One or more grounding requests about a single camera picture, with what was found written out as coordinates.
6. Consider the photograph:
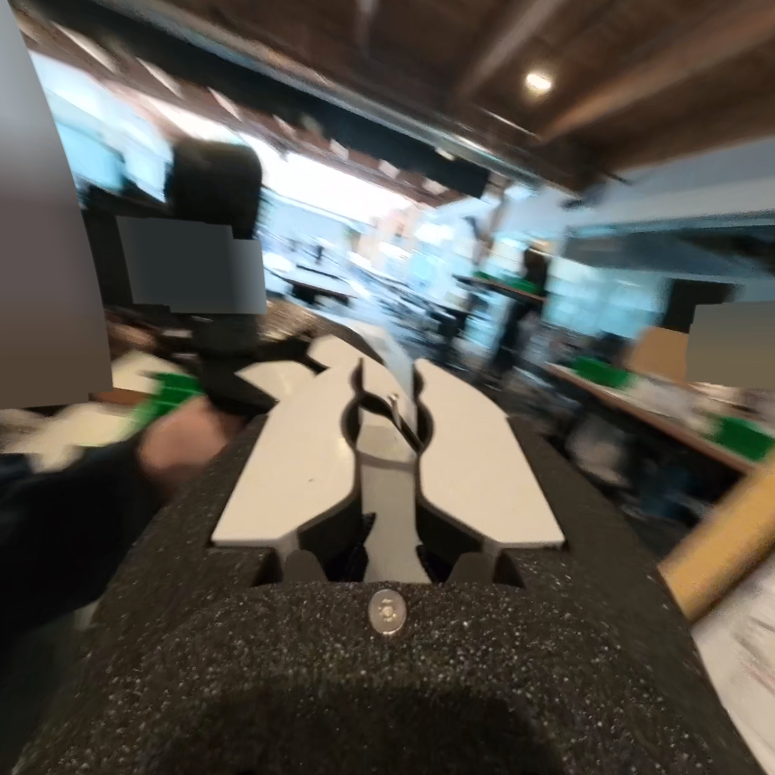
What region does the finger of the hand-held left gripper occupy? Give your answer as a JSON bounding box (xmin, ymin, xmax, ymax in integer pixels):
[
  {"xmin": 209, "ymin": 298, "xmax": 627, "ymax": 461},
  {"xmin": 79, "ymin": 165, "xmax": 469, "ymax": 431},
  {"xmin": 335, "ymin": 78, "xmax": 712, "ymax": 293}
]
[
  {"xmin": 235, "ymin": 360, "xmax": 317, "ymax": 405},
  {"xmin": 309, "ymin": 335, "xmax": 365, "ymax": 370}
]

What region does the person's left hand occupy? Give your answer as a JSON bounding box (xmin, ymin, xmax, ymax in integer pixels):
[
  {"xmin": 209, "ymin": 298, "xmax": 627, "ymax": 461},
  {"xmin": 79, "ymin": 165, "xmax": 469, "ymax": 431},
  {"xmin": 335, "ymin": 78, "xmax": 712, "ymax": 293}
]
[{"xmin": 138, "ymin": 398, "xmax": 244, "ymax": 492}]

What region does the green plastic bin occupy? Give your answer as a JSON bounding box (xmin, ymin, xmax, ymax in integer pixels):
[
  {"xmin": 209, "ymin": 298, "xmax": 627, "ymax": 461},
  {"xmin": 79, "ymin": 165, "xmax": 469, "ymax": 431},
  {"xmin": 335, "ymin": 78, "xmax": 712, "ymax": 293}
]
[
  {"xmin": 474, "ymin": 270, "xmax": 544, "ymax": 301},
  {"xmin": 574, "ymin": 356, "xmax": 634, "ymax": 390},
  {"xmin": 132, "ymin": 371, "xmax": 208, "ymax": 426},
  {"xmin": 710, "ymin": 417, "xmax": 775, "ymax": 463}
]

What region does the cardboard box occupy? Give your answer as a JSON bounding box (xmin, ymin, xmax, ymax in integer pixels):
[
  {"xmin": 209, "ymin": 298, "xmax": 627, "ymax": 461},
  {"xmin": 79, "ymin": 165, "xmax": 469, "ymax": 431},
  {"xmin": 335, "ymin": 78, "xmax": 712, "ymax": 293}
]
[{"xmin": 628, "ymin": 327, "xmax": 692, "ymax": 380}]

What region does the long wooden-edged table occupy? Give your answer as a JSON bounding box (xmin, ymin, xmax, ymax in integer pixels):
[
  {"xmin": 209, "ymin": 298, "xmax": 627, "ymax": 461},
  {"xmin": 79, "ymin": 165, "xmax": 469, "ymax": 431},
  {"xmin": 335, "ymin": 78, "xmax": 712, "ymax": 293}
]
[{"xmin": 544, "ymin": 361, "xmax": 755, "ymax": 477}]

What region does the person's left forearm dark sleeve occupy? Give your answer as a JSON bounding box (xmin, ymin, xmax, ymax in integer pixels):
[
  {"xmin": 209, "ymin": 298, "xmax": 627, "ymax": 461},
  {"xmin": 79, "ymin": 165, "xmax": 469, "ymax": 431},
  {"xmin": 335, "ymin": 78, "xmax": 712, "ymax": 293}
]
[{"xmin": 0, "ymin": 439, "xmax": 167, "ymax": 645}]

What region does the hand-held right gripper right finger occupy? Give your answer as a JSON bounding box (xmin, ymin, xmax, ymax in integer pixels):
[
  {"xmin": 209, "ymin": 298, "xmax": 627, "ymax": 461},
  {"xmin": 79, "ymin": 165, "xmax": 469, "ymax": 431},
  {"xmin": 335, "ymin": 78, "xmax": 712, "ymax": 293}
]
[{"xmin": 413, "ymin": 359, "xmax": 565, "ymax": 551}]

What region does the white poster board yellow edge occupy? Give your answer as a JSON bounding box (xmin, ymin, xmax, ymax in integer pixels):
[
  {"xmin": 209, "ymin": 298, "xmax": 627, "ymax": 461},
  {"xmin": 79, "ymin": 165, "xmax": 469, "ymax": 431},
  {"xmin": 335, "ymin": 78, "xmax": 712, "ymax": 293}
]
[{"xmin": 659, "ymin": 460, "xmax": 775, "ymax": 775}]

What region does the dark background table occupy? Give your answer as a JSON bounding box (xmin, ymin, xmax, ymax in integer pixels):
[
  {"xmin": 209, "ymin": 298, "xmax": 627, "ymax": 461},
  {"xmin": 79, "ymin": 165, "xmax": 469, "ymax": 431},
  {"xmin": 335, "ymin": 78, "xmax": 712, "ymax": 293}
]
[{"xmin": 271, "ymin": 266, "xmax": 362, "ymax": 305}]

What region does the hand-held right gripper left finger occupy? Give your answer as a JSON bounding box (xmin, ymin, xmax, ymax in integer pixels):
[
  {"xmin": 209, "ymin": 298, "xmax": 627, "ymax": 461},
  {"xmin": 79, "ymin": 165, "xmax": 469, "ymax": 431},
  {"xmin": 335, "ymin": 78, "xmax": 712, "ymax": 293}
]
[{"xmin": 211, "ymin": 362, "xmax": 364, "ymax": 549}]

